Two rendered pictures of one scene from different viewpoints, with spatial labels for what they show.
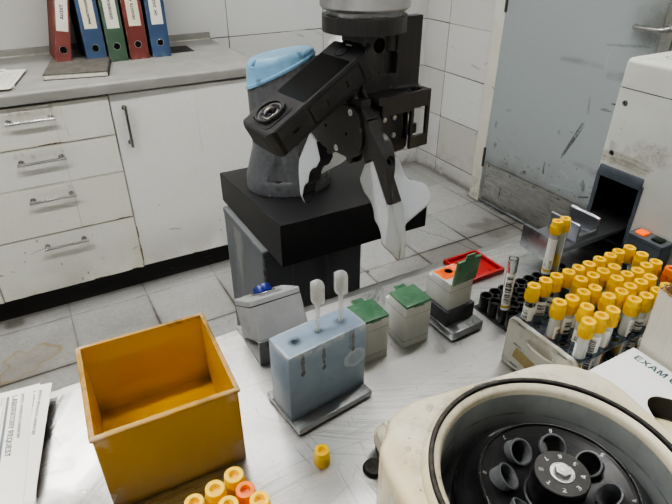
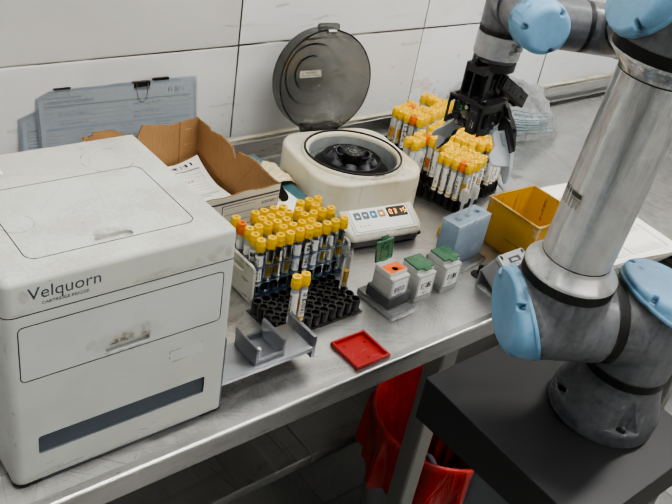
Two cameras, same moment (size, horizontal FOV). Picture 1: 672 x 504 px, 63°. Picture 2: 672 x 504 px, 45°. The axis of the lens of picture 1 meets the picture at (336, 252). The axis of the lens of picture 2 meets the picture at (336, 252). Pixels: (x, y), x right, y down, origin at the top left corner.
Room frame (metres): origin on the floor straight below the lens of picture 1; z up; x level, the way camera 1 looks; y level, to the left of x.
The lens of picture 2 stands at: (1.68, -0.53, 1.68)
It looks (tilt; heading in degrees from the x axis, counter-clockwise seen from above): 32 degrees down; 166
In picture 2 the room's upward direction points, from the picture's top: 11 degrees clockwise
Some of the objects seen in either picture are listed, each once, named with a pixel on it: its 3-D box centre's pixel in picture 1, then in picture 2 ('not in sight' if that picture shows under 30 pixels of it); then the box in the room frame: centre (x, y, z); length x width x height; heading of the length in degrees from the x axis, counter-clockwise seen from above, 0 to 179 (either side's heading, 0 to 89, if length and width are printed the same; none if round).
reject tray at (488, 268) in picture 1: (473, 266); (360, 349); (0.73, -0.22, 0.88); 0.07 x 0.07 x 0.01; 29
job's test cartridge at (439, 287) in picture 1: (448, 291); (389, 282); (0.61, -0.15, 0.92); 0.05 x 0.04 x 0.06; 32
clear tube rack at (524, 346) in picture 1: (594, 333); (285, 257); (0.53, -0.32, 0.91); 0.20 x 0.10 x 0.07; 119
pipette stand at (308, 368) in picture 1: (318, 365); (461, 238); (0.46, 0.02, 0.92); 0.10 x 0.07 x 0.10; 126
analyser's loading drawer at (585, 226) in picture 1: (581, 225); (246, 351); (0.79, -0.41, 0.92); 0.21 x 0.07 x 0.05; 119
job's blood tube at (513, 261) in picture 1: (507, 290); (345, 273); (0.60, -0.23, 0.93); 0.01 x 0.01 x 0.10
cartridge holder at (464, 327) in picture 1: (445, 307); (386, 295); (0.61, -0.15, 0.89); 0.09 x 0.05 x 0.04; 32
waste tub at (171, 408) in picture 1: (162, 403); (529, 227); (0.40, 0.18, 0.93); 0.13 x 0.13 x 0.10; 27
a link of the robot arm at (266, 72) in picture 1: (286, 89); (643, 318); (0.93, 0.08, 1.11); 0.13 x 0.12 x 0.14; 89
